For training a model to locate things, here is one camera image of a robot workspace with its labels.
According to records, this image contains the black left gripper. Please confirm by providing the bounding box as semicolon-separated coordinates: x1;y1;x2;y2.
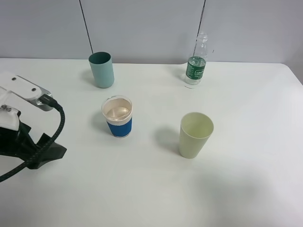
0;120;67;169

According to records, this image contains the glass cup with blue sleeve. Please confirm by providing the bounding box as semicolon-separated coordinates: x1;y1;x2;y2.
101;95;133;138

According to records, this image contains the clear plastic drink bottle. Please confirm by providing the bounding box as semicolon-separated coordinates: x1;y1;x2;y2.
184;32;208;88

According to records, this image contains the teal plastic cup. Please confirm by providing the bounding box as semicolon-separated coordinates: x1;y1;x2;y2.
89;52;115;88

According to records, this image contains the pale yellow plastic cup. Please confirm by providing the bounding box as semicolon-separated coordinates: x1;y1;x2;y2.
179;112;214;159

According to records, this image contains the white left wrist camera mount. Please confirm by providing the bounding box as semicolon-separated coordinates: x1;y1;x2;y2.
0;72;53;131

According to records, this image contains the braided black left camera cable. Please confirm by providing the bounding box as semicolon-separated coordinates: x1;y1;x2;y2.
0;94;66;183

